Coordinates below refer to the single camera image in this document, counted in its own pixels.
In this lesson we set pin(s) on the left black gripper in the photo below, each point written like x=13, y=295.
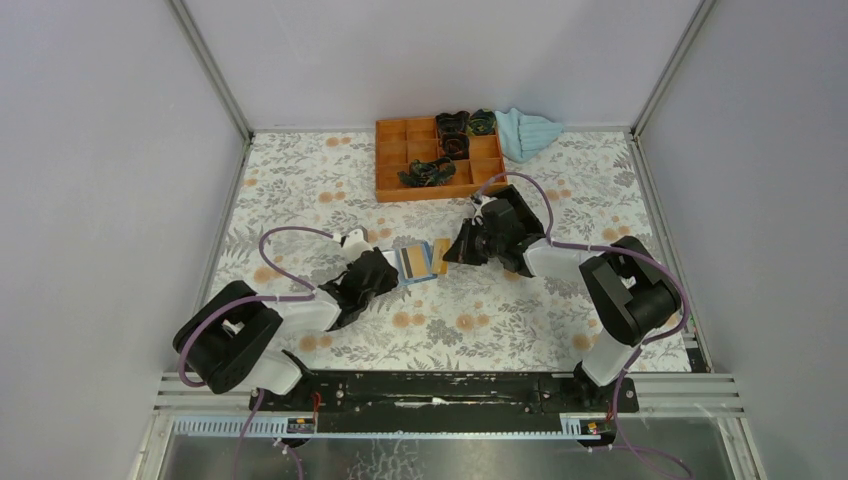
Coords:
x=390, y=279

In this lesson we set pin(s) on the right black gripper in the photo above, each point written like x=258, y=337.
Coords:
x=461, y=250

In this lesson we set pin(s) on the blue leather card holder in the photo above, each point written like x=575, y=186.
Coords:
x=392, y=256

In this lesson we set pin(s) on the gold black credit card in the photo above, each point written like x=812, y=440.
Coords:
x=415, y=262

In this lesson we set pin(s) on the orange compartment tray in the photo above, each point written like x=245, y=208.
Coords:
x=400, y=141

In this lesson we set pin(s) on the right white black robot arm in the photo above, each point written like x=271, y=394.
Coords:
x=632, y=294

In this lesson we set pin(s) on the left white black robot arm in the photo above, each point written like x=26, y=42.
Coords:
x=232, y=340

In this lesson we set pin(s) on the black tangled band pile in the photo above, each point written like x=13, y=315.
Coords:
x=421, y=174

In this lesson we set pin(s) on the light blue folded cloth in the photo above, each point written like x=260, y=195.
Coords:
x=523, y=136

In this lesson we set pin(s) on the black rolled band centre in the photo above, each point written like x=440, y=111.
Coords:
x=455, y=145

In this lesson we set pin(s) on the black rolled band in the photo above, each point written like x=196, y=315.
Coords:
x=482, y=122
x=452, y=123
x=455, y=145

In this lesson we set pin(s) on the black rolled band top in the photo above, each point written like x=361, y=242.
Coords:
x=482, y=122

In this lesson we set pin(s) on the black rolled band left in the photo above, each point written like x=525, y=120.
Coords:
x=452, y=123

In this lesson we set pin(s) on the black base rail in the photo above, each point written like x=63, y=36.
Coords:
x=426, y=402

